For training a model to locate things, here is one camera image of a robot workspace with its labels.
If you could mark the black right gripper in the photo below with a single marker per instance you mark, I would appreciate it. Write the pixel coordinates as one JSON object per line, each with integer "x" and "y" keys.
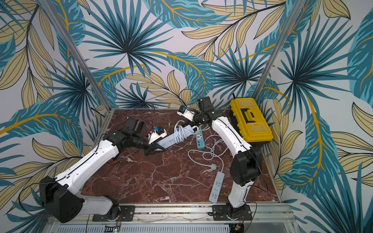
{"x": 193, "y": 119}

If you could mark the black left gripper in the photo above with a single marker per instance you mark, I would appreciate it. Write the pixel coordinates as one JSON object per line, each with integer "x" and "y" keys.
{"x": 152, "y": 148}

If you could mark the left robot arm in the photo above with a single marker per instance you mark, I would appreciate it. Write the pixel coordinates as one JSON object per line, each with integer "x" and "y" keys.
{"x": 60, "y": 196}

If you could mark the teal power strip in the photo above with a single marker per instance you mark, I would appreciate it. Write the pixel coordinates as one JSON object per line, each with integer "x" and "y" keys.
{"x": 200, "y": 139}

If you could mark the short grey power strip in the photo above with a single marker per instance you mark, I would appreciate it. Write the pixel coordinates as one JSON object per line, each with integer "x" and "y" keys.
{"x": 216, "y": 188}

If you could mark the yellow black toolbox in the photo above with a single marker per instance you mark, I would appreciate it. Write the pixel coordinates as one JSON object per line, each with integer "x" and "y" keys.
{"x": 249, "y": 122}

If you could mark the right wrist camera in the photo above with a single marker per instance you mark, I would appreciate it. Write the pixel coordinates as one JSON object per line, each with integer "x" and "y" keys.
{"x": 183, "y": 111}

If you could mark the aluminium frame post left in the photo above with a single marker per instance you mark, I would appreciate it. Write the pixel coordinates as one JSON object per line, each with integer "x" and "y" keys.
{"x": 66, "y": 36}

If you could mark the aluminium frame post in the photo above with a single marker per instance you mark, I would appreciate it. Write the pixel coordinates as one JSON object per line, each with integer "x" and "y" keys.
{"x": 291, "y": 19}
{"x": 66, "y": 36}

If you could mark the aluminium frame post right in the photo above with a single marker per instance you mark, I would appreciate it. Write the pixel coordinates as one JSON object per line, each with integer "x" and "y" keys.
{"x": 291, "y": 19}

